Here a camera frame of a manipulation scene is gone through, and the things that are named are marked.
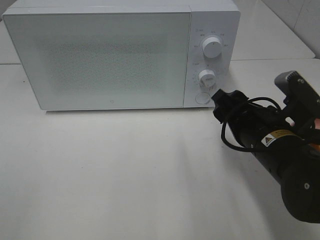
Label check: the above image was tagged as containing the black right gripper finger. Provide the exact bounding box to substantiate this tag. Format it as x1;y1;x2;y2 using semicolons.
211;89;230;107
213;103;233;124

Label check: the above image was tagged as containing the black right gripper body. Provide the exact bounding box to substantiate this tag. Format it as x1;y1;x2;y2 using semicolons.
231;90;278;133

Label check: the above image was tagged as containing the round white door button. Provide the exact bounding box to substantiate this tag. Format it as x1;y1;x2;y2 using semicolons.
195;92;211;105

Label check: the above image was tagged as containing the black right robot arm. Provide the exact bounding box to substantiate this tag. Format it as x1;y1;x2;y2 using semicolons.
211;89;320;224

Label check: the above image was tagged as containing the white lower microwave knob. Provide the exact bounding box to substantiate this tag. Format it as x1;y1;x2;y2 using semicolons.
198;69;217;88

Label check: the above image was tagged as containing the white microwave knob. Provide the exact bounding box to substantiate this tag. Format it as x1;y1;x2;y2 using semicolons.
198;69;217;88
202;36;222;59

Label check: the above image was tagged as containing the white upper microwave knob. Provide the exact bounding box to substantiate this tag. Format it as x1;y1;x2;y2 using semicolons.
202;36;222;59

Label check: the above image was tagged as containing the white microwave oven body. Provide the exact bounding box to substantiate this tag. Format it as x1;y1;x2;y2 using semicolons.
2;0;241;110

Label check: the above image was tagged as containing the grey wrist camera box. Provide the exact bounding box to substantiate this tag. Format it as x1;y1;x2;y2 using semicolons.
274;70;320;118

